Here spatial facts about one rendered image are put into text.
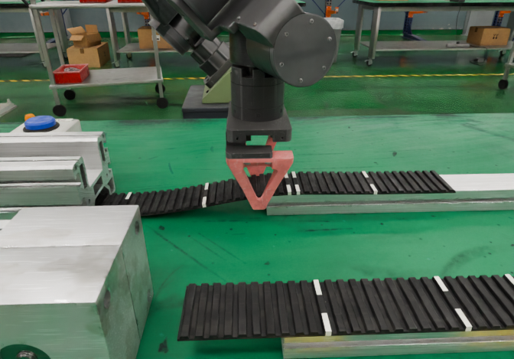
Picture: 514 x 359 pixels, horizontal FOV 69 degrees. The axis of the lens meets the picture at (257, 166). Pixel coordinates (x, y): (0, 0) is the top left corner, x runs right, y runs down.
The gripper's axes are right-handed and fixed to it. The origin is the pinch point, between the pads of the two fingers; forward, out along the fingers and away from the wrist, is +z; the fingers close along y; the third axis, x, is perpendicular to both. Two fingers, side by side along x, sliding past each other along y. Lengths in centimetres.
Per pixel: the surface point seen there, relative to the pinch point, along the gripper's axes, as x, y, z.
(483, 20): 490, -756, 52
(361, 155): 17.3, -14.8, 3.1
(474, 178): 27.3, -0.8, 0.1
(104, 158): -19.0, -3.5, -2.3
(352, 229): 10.6, 5.0, 3.1
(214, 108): -8.0, -41.3, 3.4
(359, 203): 12.3, 1.3, 2.0
